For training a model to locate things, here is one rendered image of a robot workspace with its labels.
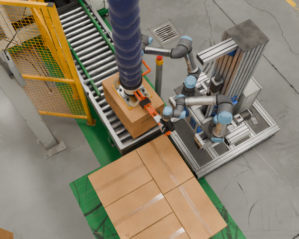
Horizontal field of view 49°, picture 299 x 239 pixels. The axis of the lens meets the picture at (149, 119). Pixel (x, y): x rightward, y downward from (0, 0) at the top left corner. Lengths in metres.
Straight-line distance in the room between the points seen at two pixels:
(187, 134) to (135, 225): 1.35
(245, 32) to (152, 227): 2.06
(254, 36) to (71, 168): 2.73
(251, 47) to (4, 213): 3.32
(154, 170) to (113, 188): 0.49
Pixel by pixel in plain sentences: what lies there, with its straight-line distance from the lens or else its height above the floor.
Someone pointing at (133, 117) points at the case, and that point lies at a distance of 3.31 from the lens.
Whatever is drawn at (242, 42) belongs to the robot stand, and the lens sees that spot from 2.69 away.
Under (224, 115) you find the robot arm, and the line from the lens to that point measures 2.70.
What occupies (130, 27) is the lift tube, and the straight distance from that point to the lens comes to 2.54.
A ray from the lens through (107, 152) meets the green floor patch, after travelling 4.33.
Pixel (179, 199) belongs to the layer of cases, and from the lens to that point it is 3.58.
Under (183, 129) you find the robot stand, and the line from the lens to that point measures 4.22.
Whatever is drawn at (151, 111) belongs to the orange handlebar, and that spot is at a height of 1.21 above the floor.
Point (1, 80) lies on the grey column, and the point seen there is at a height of 1.61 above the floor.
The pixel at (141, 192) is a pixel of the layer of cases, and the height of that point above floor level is 0.54.
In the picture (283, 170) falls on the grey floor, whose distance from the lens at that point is 4.55.
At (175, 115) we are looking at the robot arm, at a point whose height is 1.52.
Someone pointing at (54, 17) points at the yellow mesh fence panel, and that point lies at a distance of 2.92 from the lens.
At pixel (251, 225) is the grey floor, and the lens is 4.24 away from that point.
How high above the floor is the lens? 4.02
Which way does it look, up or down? 63 degrees down
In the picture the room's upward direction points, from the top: straight up
